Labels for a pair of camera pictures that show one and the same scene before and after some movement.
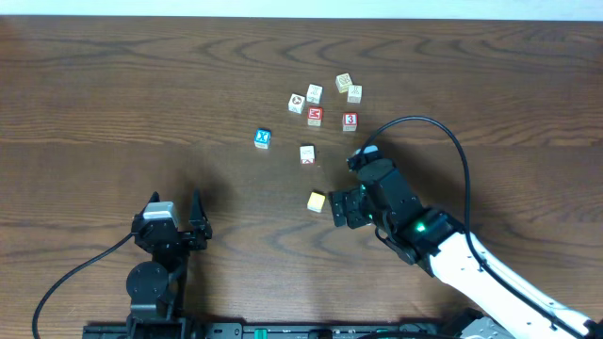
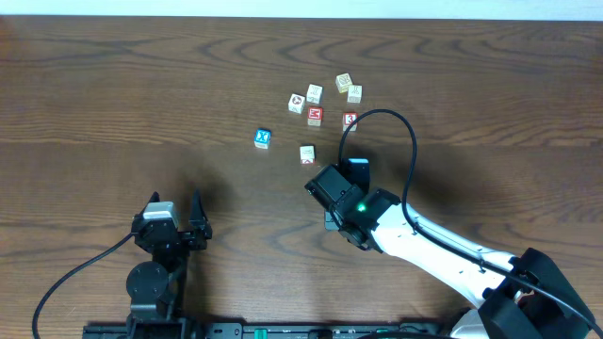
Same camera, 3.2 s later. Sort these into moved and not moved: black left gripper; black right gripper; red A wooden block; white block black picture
Moved: black right gripper
Not moved: white block black picture; black left gripper; red A wooden block
